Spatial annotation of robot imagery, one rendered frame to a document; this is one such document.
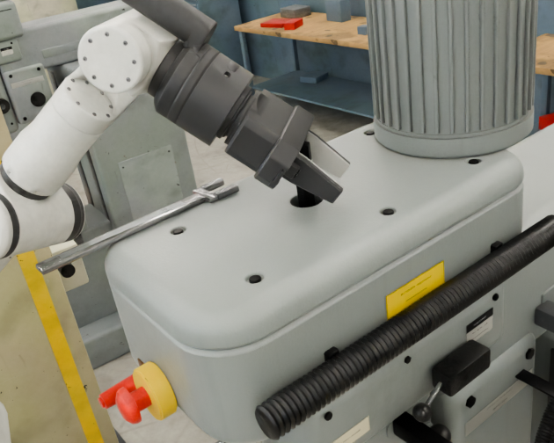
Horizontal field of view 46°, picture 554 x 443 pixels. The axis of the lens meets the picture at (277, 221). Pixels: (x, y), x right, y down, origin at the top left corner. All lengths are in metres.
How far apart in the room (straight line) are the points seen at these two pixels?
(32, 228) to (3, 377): 1.94
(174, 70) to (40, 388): 2.23
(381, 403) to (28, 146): 0.48
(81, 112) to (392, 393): 0.46
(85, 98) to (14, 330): 1.95
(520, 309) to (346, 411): 0.33
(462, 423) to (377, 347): 0.31
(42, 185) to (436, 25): 0.47
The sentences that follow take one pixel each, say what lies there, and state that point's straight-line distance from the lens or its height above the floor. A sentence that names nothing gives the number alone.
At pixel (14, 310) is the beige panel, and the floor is 0.96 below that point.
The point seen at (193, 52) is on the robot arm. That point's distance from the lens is 0.67.
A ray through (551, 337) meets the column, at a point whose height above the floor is 1.52.
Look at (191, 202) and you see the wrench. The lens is 0.77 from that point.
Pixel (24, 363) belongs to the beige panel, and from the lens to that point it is 2.71.
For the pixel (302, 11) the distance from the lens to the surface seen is 7.05.
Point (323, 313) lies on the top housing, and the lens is 0.62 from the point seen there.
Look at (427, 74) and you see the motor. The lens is 0.78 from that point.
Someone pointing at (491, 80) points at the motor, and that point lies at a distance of 0.79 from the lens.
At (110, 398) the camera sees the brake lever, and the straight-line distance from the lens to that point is 0.82.
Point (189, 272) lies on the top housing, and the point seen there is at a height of 1.89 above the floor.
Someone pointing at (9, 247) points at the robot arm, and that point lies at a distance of 0.78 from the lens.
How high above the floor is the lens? 2.22
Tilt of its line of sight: 28 degrees down
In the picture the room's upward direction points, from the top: 9 degrees counter-clockwise
